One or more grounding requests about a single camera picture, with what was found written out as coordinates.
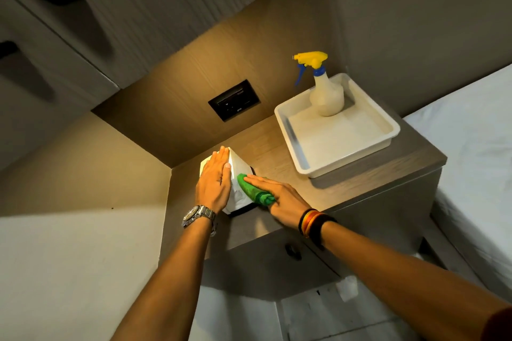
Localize white table lamp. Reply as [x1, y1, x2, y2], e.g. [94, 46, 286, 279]
[199, 147, 257, 217]

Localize person's left forearm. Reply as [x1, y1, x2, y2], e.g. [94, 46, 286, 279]
[111, 217, 218, 341]

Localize silver wristwatch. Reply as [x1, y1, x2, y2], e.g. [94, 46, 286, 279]
[182, 204, 218, 237]

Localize white plastic tray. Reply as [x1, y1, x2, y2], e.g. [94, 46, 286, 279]
[274, 72, 401, 179]

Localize dark red sleeve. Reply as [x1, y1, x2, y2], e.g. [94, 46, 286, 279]
[480, 306, 512, 341]

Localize white bed mattress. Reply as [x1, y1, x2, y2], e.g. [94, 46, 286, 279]
[403, 64, 512, 303]

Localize wooden bedside table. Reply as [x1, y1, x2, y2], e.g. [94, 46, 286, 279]
[159, 104, 448, 302]

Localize black wall socket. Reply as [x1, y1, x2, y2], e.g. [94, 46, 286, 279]
[207, 79, 261, 122]

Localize black and orange wristbands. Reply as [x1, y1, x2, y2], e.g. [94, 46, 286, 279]
[298, 208, 337, 250]

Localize dark round drawer knob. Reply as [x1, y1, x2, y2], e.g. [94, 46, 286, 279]
[284, 242, 303, 262]

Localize white paper scrap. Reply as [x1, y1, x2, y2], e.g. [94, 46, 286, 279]
[335, 275, 359, 303]

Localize spray bottle with yellow nozzle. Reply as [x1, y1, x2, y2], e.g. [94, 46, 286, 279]
[293, 51, 346, 117]

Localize person's right hand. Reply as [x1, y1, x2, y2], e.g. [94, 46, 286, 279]
[243, 175, 313, 230]

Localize green cleaning cloth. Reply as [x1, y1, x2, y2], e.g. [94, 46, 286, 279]
[236, 172, 277, 207]

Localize person's right forearm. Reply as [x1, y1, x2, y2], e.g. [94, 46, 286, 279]
[319, 221, 512, 341]

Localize person's left hand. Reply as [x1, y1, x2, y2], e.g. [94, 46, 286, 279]
[195, 146, 233, 214]

